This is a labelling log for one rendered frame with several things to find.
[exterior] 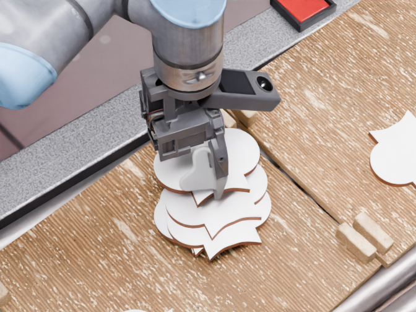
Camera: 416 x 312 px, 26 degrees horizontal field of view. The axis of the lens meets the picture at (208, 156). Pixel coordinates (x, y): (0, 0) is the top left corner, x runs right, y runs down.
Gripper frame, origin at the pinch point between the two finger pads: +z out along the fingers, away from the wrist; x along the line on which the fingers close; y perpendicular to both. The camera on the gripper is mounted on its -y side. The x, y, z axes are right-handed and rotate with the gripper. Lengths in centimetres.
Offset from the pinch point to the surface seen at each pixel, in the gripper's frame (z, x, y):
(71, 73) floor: 103, -101, 2
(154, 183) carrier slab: 9.3, -4.4, 6.1
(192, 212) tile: 4.1, 4.5, 3.8
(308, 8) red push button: 10.0, -26.5, -27.3
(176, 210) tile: 4.1, 3.5, 5.6
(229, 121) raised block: 6.6, -8.6, -6.7
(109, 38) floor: 103, -109, -12
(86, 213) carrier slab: 9.3, -3.2, 16.3
